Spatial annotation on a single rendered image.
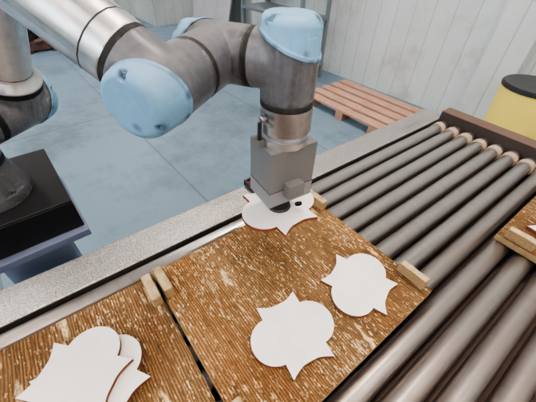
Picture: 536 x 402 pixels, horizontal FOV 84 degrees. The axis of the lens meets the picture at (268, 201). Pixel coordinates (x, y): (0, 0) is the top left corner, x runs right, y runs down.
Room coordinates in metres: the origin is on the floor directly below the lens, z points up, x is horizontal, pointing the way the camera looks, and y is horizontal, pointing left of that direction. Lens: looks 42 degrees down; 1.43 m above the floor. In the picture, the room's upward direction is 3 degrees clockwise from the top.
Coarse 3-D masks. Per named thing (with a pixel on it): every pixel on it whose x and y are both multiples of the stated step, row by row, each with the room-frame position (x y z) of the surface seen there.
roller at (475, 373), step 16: (528, 288) 0.35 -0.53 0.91; (512, 304) 0.31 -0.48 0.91; (528, 304) 0.31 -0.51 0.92; (496, 320) 0.29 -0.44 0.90; (512, 320) 0.28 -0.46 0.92; (528, 320) 0.28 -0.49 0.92; (496, 336) 0.25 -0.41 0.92; (512, 336) 0.25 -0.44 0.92; (480, 352) 0.22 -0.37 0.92; (496, 352) 0.22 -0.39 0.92; (464, 368) 0.19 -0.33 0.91; (480, 368) 0.19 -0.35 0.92; (496, 368) 0.19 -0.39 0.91; (448, 384) 0.17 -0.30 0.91; (464, 384) 0.17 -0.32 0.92; (480, 384) 0.17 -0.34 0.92; (448, 400) 0.14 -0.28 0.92; (464, 400) 0.14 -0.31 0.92
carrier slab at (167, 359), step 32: (128, 288) 0.30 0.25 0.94; (64, 320) 0.23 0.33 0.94; (96, 320) 0.23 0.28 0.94; (128, 320) 0.24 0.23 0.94; (160, 320) 0.24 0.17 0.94; (0, 352) 0.18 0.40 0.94; (32, 352) 0.18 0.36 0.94; (160, 352) 0.19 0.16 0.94; (0, 384) 0.13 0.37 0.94; (160, 384) 0.14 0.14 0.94; (192, 384) 0.14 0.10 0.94
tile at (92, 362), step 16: (80, 336) 0.20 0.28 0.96; (96, 336) 0.20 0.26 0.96; (112, 336) 0.20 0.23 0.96; (64, 352) 0.17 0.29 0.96; (80, 352) 0.17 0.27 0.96; (96, 352) 0.17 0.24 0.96; (112, 352) 0.18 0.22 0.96; (48, 368) 0.15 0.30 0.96; (64, 368) 0.15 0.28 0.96; (80, 368) 0.15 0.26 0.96; (96, 368) 0.15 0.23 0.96; (112, 368) 0.15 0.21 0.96; (32, 384) 0.13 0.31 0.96; (48, 384) 0.13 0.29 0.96; (64, 384) 0.13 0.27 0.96; (80, 384) 0.13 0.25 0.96; (96, 384) 0.13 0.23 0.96; (112, 384) 0.13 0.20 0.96; (32, 400) 0.11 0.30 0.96; (48, 400) 0.11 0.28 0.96; (64, 400) 0.11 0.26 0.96; (80, 400) 0.11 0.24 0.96; (96, 400) 0.11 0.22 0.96
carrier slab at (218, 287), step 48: (240, 240) 0.42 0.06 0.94; (288, 240) 0.43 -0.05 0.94; (336, 240) 0.44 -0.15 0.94; (192, 288) 0.30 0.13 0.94; (240, 288) 0.31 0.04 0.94; (288, 288) 0.31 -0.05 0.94; (192, 336) 0.22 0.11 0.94; (240, 336) 0.22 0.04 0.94; (336, 336) 0.23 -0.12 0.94; (384, 336) 0.23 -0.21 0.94; (240, 384) 0.15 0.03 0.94; (288, 384) 0.15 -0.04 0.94; (336, 384) 0.15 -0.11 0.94
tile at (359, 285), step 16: (336, 256) 0.39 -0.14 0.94; (352, 256) 0.39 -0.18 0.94; (368, 256) 0.39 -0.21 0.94; (336, 272) 0.35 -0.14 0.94; (352, 272) 0.35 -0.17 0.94; (368, 272) 0.35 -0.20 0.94; (384, 272) 0.35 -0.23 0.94; (336, 288) 0.31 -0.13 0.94; (352, 288) 0.31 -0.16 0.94; (368, 288) 0.31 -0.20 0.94; (384, 288) 0.32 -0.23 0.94; (336, 304) 0.28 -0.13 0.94; (352, 304) 0.28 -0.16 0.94; (368, 304) 0.28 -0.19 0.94; (384, 304) 0.28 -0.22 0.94
